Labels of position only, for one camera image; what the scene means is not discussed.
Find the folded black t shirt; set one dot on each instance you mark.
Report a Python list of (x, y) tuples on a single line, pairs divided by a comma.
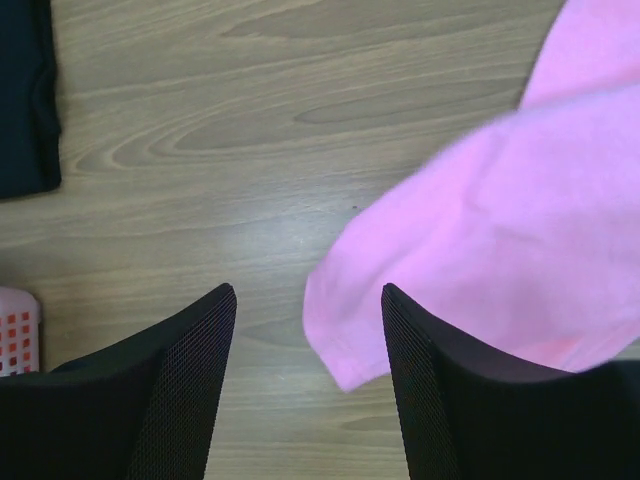
[(30, 126)]

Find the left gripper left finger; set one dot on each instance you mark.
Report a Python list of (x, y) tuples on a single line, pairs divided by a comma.
[(142, 408)]

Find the pink t shirt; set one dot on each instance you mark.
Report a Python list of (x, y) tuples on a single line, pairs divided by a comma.
[(524, 233)]

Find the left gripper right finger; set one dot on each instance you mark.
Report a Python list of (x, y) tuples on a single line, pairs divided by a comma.
[(470, 411)]

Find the white plastic laundry basket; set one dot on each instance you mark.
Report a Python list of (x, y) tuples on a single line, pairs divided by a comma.
[(20, 316)]

